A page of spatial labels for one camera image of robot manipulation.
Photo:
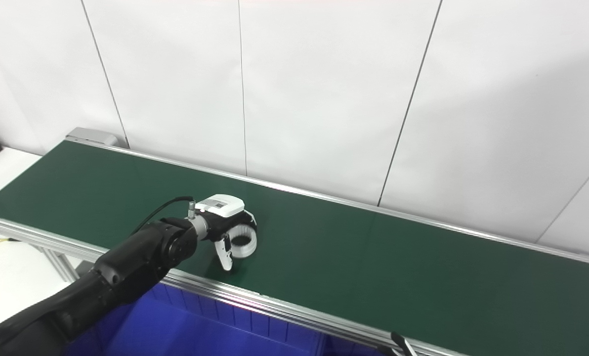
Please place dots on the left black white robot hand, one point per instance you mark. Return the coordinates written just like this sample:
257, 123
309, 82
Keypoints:
220, 212

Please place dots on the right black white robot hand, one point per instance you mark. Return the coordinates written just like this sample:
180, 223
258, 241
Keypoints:
400, 348

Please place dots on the empty blue plastic bin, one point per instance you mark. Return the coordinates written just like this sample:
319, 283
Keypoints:
190, 331

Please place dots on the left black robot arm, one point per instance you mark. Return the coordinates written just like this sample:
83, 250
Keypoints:
126, 267

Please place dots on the aluminium conveyor leg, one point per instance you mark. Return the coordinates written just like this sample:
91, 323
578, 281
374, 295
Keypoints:
60, 264

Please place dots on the green conveyor belt aluminium frame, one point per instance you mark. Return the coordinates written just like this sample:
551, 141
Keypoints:
373, 257

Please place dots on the grey conveyor motor housing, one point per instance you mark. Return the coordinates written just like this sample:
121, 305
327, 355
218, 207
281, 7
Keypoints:
94, 136

